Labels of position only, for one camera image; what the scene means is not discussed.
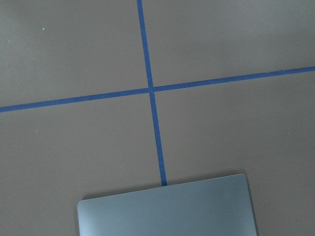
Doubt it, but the grey closed laptop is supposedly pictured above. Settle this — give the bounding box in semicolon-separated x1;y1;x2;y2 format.
77;174;257;236

